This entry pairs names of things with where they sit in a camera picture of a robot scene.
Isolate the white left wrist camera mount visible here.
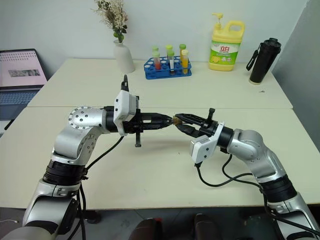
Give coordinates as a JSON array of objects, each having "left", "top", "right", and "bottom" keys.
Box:
[{"left": 113, "top": 89, "right": 141, "bottom": 137}]

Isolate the open laptop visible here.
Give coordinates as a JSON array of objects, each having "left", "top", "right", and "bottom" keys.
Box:
[{"left": 0, "top": 48, "right": 49, "bottom": 109}]

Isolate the red liquid test tube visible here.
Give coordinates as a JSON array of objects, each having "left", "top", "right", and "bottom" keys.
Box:
[{"left": 151, "top": 45, "right": 163, "bottom": 72}]

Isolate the brass padlock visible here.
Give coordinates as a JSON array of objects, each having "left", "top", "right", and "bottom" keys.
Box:
[{"left": 169, "top": 115, "right": 183, "bottom": 126}]

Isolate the black tumbler with strap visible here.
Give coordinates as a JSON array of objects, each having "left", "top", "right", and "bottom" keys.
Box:
[{"left": 245, "top": 37, "right": 283, "bottom": 86}]

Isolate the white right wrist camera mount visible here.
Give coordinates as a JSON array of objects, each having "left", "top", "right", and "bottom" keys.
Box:
[{"left": 189, "top": 121, "right": 226, "bottom": 165}]

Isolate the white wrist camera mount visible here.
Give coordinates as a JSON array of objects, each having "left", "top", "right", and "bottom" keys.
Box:
[
  {"left": 113, "top": 89, "right": 141, "bottom": 137},
  {"left": 189, "top": 121, "right": 226, "bottom": 165}
]

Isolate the white labelled test tube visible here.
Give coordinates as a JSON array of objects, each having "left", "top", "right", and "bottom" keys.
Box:
[{"left": 167, "top": 50, "right": 176, "bottom": 76}]

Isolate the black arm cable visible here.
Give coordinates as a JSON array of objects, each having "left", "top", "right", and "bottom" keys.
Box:
[
  {"left": 194, "top": 147, "right": 320, "bottom": 237},
  {"left": 74, "top": 74, "right": 130, "bottom": 240}
]

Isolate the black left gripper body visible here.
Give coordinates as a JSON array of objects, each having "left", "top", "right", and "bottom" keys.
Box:
[{"left": 123, "top": 109, "right": 143, "bottom": 149}]

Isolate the yellow detergent pump bottle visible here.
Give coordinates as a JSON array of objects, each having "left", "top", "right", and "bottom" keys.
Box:
[{"left": 207, "top": 12, "right": 246, "bottom": 72}]

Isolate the blue test tube rack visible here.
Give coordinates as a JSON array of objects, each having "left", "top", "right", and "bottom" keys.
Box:
[{"left": 143, "top": 56, "right": 194, "bottom": 81}]

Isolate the white ceramic vase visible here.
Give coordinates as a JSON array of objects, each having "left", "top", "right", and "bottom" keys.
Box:
[{"left": 113, "top": 39, "right": 136, "bottom": 74}]

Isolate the dark rounded shape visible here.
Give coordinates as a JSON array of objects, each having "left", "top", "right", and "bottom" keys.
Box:
[
  {"left": 133, "top": 217, "right": 165, "bottom": 240},
  {"left": 193, "top": 212, "right": 221, "bottom": 240}
]

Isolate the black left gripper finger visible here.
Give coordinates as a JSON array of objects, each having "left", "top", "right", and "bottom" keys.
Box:
[
  {"left": 141, "top": 121, "right": 174, "bottom": 132},
  {"left": 141, "top": 112, "right": 174, "bottom": 123}
]

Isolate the dried flower bunch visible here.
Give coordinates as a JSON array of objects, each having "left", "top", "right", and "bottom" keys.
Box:
[{"left": 90, "top": 0, "right": 129, "bottom": 44}]

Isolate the grey partition panel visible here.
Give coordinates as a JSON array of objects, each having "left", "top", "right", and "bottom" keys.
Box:
[{"left": 271, "top": 0, "right": 320, "bottom": 141}]

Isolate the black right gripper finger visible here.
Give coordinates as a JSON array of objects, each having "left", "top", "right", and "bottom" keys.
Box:
[
  {"left": 174, "top": 113, "right": 209, "bottom": 126},
  {"left": 176, "top": 123, "right": 201, "bottom": 138}
]

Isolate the orange tube yellow cap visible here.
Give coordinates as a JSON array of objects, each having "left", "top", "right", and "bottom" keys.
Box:
[{"left": 180, "top": 49, "right": 190, "bottom": 75}]

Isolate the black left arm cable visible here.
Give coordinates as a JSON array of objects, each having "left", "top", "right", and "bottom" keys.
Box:
[{"left": 74, "top": 74, "right": 130, "bottom": 240}]

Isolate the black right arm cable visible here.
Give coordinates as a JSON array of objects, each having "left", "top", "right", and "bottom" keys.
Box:
[{"left": 194, "top": 147, "right": 320, "bottom": 237}]

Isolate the orange tube green cap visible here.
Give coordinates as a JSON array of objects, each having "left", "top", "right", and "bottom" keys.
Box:
[{"left": 178, "top": 43, "right": 188, "bottom": 59}]

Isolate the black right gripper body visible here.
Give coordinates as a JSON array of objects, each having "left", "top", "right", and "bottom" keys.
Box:
[{"left": 198, "top": 107, "right": 221, "bottom": 138}]

